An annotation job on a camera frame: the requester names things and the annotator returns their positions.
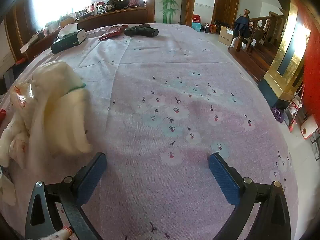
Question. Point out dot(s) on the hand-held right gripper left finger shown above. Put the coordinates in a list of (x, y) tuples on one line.
[(91, 177)]

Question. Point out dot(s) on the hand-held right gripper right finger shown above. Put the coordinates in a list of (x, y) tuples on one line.
[(223, 180)]

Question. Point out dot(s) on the cream cloth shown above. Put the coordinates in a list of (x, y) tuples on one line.
[(60, 110)]

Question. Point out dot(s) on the purple mop head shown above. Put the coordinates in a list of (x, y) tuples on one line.
[(278, 114)]

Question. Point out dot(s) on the white red printed plastic bag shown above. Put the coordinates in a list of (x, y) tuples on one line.
[(17, 105)]

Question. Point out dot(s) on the pink floral tablecloth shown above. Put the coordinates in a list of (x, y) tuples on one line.
[(162, 85)]

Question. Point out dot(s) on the wooden staircase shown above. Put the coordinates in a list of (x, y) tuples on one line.
[(250, 60)]

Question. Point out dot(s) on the gold pillar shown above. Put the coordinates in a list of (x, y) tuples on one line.
[(285, 62)]

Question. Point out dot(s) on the dark green tissue box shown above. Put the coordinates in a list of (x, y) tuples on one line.
[(65, 45)]

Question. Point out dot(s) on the cardboard box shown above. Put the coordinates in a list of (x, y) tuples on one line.
[(226, 36)]

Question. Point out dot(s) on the dark red foil packet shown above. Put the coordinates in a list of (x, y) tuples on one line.
[(112, 31)]

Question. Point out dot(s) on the black handheld object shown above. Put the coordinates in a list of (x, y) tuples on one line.
[(142, 32)]

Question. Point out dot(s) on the dark jacket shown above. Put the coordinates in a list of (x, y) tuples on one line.
[(242, 26)]

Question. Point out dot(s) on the teal box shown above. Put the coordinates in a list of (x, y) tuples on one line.
[(196, 27)]

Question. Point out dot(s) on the wooden sideboard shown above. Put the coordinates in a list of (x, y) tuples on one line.
[(112, 16)]

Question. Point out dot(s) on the red gift box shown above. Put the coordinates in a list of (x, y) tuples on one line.
[(196, 18)]

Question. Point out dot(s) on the brown wooden door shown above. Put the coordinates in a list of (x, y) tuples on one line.
[(226, 5)]

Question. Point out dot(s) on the bamboo painted glass panel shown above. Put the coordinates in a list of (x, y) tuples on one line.
[(168, 2)]

